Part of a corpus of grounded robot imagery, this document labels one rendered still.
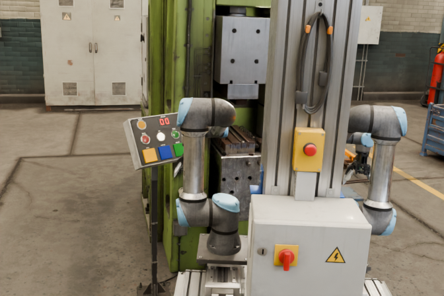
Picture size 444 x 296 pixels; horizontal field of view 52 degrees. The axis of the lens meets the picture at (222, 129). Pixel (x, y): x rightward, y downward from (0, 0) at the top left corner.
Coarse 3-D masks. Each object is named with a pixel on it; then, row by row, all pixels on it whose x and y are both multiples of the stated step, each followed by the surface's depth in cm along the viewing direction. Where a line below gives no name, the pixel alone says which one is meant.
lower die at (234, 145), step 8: (240, 128) 323; (232, 136) 303; (248, 136) 304; (224, 144) 291; (232, 144) 290; (240, 144) 291; (248, 144) 292; (232, 152) 291; (240, 152) 292; (248, 152) 294
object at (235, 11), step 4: (228, 8) 289; (232, 8) 287; (236, 8) 287; (240, 8) 288; (244, 8) 289; (228, 12) 289; (232, 12) 288; (236, 12) 287; (240, 12) 288; (244, 12) 290; (236, 16) 288; (240, 16) 289; (244, 16) 291
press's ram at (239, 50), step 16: (224, 16) 278; (224, 32) 269; (240, 32) 272; (256, 32) 275; (224, 48) 272; (240, 48) 274; (256, 48) 277; (224, 64) 275; (240, 64) 277; (256, 64) 280; (224, 80) 277; (240, 80) 280; (256, 80) 282
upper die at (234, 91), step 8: (216, 88) 307; (224, 88) 287; (232, 88) 280; (240, 88) 281; (248, 88) 282; (256, 88) 284; (224, 96) 287; (232, 96) 281; (240, 96) 283; (248, 96) 284; (256, 96) 285
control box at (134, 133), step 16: (176, 112) 272; (128, 128) 253; (144, 128) 256; (160, 128) 262; (176, 128) 268; (128, 144) 256; (144, 144) 253; (160, 144) 259; (144, 160) 250; (160, 160) 256; (176, 160) 263
